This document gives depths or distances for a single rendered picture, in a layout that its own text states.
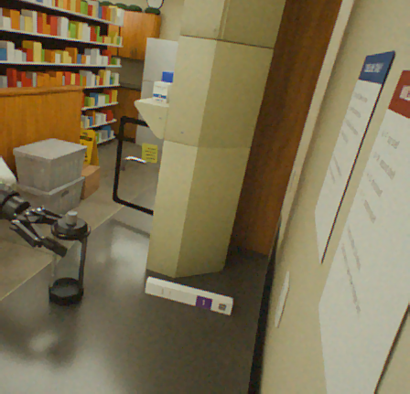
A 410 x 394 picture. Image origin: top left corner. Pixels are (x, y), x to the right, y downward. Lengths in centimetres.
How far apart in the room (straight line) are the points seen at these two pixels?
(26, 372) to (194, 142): 73
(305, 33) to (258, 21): 31
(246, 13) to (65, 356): 100
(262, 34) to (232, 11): 12
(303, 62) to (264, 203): 53
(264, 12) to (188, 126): 37
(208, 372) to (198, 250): 41
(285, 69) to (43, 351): 115
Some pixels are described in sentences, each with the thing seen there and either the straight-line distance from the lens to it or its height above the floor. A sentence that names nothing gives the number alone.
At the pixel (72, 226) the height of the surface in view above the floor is 118.
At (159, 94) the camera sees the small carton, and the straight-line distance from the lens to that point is 122.
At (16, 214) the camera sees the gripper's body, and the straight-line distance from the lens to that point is 113.
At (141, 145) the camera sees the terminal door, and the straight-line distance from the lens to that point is 156.
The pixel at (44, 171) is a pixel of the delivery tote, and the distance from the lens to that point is 342.
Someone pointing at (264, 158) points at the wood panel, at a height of 133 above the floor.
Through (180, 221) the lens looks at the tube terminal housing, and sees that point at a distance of 121.
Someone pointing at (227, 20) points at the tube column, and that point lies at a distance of 111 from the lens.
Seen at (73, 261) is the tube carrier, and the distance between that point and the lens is 108.
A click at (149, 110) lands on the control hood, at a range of 116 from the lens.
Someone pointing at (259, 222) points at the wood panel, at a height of 107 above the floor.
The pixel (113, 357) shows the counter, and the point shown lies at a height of 94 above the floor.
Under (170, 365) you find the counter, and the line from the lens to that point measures 104.
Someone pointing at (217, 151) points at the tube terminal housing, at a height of 140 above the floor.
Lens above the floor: 167
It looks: 20 degrees down
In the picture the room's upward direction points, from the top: 8 degrees clockwise
